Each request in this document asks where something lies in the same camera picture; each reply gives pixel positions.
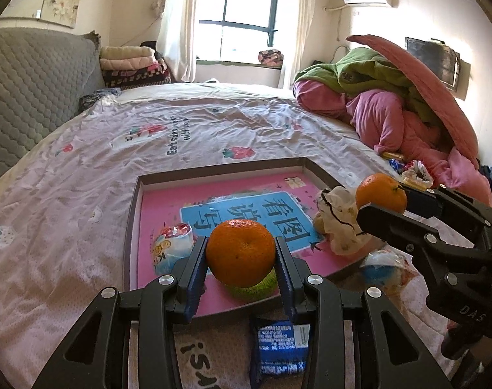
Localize red white toy egg packet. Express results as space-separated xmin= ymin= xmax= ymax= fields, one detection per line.
xmin=150 ymin=222 xmax=194 ymax=276

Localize wall television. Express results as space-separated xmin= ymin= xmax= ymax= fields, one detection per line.
xmin=405 ymin=37 xmax=461 ymax=90

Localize green blanket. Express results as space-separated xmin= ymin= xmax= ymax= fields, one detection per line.
xmin=294 ymin=47 xmax=441 ymax=126

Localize stack of folded blankets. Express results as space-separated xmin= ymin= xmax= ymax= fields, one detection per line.
xmin=99 ymin=46 xmax=175 ymax=89

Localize pink duvet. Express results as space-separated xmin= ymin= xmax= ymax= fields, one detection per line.
xmin=293 ymin=80 xmax=492 ymax=206

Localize pink pillow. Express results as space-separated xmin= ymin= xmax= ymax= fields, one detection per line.
xmin=346 ymin=34 xmax=478 ymax=169

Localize dark cardboard box tray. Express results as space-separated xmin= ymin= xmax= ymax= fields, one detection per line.
xmin=123 ymin=156 xmax=387 ymax=319

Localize right white curtain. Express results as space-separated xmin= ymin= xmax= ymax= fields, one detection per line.
xmin=277 ymin=0 xmax=316 ymax=89

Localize yellow snack packets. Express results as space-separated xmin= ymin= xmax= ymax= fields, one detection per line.
xmin=381 ymin=152 xmax=434 ymax=191

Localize pink strawberry bedsheet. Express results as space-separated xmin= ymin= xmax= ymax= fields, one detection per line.
xmin=0 ymin=82 xmax=470 ymax=389

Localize dark cloth by headboard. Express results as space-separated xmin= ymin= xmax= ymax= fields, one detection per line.
xmin=78 ymin=88 xmax=121 ymax=113

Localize red blue toy egg packet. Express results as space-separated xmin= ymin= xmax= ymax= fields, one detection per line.
xmin=360 ymin=249 xmax=415 ymax=295

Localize grey quilted headboard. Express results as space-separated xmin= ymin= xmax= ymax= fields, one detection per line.
xmin=0 ymin=28 xmax=104 ymax=177

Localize blue snack packet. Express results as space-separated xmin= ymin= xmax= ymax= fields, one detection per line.
xmin=250 ymin=317 xmax=310 ymax=388

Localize patterned bag on sill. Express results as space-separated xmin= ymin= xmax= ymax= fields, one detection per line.
xmin=257 ymin=48 xmax=284 ymax=68

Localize beige ball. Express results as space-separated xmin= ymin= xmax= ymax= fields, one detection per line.
xmin=313 ymin=212 xmax=327 ymax=234

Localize left white curtain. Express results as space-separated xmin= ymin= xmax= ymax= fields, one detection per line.
xmin=153 ymin=0 xmax=198 ymax=83

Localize person's right hand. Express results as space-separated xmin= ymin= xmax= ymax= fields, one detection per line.
xmin=446 ymin=320 xmax=459 ymax=330

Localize window with dark frame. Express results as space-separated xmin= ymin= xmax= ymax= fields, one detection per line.
xmin=195 ymin=0 xmax=278 ymax=64

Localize white curtain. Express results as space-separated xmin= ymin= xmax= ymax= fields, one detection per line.
xmin=277 ymin=0 xmax=316 ymax=89
xmin=153 ymin=0 xmax=198 ymax=83

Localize green fuzzy ring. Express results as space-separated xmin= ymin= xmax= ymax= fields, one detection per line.
xmin=225 ymin=268 xmax=280 ymax=303

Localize orange mandarin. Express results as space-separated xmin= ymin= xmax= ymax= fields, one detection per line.
xmin=205 ymin=219 xmax=276 ymax=288
xmin=355 ymin=173 xmax=408 ymax=213

